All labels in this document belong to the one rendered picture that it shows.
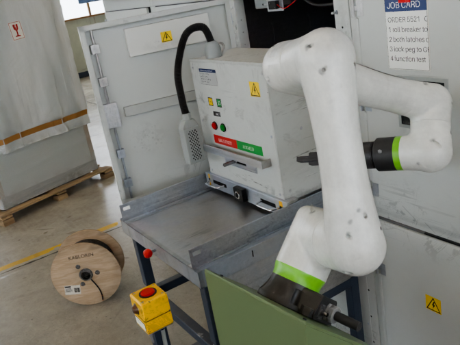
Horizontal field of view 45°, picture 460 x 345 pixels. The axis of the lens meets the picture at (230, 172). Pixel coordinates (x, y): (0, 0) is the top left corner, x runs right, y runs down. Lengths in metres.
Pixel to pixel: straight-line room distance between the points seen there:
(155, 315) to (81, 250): 1.78
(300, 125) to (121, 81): 0.79
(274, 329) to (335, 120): 0.45
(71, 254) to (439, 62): 2.34
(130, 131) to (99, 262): 1.17
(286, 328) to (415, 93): 0.68
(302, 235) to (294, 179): 0.63
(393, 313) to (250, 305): 1.01
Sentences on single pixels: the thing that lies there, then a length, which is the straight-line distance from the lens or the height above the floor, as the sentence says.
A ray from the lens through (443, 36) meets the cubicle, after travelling 1.63.
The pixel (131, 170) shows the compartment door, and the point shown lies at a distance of 2.40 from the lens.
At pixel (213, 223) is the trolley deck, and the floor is 0.85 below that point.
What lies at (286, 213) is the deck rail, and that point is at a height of 0.89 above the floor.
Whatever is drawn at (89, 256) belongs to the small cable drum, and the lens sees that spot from 3.32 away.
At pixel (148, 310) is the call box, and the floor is 0.87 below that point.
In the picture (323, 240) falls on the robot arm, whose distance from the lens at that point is 1.24.
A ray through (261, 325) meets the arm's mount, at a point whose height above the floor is 0.96.
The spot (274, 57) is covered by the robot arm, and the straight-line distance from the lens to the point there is 1.29.
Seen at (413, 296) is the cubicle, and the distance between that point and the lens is 2.05.
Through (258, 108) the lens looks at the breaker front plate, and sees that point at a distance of 1.87.
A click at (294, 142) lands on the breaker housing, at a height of 1.11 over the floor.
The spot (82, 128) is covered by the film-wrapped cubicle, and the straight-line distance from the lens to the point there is 5.52.
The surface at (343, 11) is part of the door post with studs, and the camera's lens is 1.89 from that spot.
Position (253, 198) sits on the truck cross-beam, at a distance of 2.06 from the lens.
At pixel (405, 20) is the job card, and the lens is 1.70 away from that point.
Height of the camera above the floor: 1.68
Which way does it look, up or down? 19 degrees down
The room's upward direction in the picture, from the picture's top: 10 degrees counter-clockwise
